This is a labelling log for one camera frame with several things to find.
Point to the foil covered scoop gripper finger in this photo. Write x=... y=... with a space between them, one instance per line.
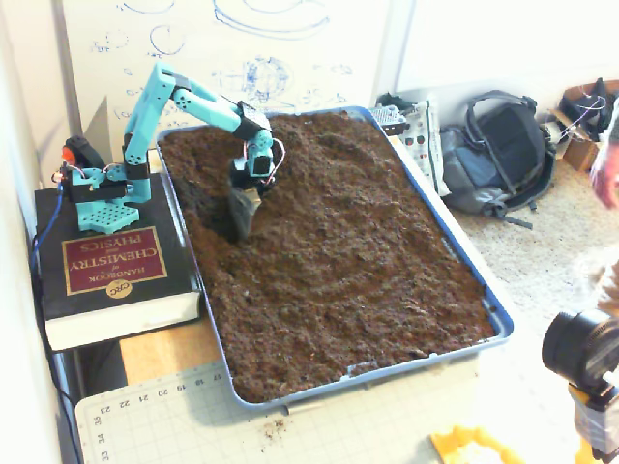
x=244 y=212

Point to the black teal gripper body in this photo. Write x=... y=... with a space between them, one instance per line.
x=240 y=181

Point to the brown soil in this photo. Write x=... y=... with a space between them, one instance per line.
x=338 y=251

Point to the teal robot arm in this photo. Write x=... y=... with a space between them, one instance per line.
x=145 y=116

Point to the bare person hand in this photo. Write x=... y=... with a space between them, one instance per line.
x=608 y=179

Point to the whiteboard with blue drawings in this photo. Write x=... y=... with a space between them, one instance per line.
x=217 y=29

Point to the black chemistry physics handbook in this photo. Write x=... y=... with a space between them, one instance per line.
x=121 y=299

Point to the white printed soil bag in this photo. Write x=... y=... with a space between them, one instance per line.
x=425 y=140

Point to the small wooden stick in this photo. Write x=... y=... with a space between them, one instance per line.
x=304 y=408

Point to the spilled soil crumbs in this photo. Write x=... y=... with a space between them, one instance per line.
x=276 y=425

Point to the gray gridded cutting mat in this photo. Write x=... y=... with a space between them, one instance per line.
x=338 y=435

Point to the gray backpack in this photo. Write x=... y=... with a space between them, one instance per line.
x=508 y=140

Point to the blue plastic tray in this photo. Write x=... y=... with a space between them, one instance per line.
x=503 y=333

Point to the yellow plastic part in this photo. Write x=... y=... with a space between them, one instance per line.
x=459 y=442

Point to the cardboard box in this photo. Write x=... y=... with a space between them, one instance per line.
x=578 y=152

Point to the gray taped yellow stand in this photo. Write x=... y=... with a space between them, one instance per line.
x=595 y=425

